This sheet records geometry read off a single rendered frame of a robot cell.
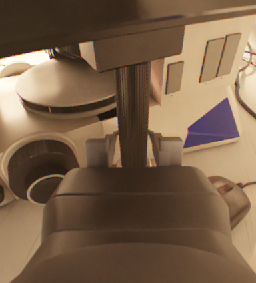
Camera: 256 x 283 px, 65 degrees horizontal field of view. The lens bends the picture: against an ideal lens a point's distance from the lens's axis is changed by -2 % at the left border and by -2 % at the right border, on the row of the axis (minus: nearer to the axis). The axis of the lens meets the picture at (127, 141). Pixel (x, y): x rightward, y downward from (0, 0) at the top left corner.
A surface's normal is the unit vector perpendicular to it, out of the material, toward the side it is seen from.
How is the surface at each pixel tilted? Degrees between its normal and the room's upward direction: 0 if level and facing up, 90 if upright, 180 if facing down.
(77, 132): 53
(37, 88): 0
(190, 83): 90
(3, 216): 0
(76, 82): 0
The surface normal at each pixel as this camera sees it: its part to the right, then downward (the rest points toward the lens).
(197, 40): 0.46, 0.58
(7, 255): -0.04, -0.74
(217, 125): 0.30, -0.05
